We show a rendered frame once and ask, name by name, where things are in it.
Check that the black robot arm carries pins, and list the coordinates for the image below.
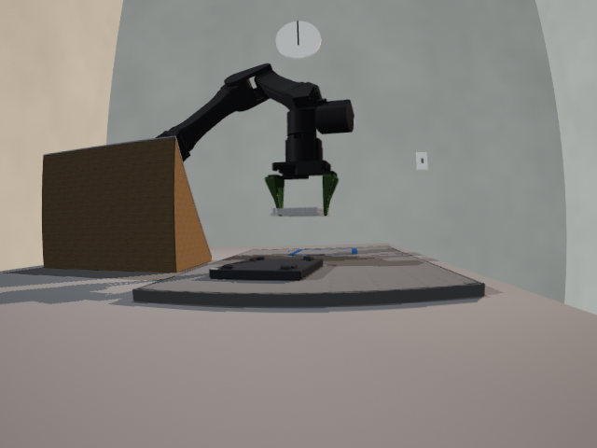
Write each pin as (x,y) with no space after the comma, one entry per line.
(331,117)

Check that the blue tape rectangle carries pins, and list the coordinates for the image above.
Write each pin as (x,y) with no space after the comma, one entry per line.
(354,251)

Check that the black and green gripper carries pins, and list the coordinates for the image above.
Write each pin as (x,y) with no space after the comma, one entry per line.
(302,156)

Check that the white well plate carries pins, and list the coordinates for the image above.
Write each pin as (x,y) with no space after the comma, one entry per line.
(299,212)

